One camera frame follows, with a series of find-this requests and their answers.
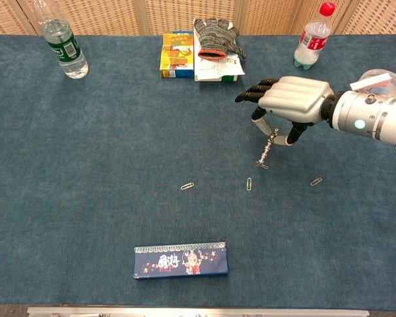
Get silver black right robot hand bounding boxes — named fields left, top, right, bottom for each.
left=234, top=75, right=336, bottom=147

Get magnetic bead rod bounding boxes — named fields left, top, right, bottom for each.
left=255, top=127, right=280, bottom=170

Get red label plastic bottle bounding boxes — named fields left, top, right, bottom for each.
left=293, top=1, right=337, bottom=69

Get white box with green edge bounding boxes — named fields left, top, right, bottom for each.
left=193, top=28, right=246, bottom=83

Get white rectangular block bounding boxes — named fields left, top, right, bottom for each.
left=349, top=73, right=393, bottom=91

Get grey knit work glove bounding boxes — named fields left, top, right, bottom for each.
left=193, top=17, right=248, bottom=62

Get yellow orange printed box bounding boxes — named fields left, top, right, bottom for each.
left=159, top=30, right=195, bottom=79

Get blue felt table cloth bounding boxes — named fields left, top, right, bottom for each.
left=0, top=33, right=396, bottom=306

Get woven beige folding screen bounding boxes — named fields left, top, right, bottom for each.
left=0, top=0, right=396, bottom=36

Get dark blue printed pencil box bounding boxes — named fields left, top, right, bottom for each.
left=133, top=241, right=230, bottom=281

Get green label water bottle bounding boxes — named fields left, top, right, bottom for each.
left=31, top=0, right=90, bottom=80

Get aluminium profile rail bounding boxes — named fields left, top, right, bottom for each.
left=26, top=306, right=371, bottom=317

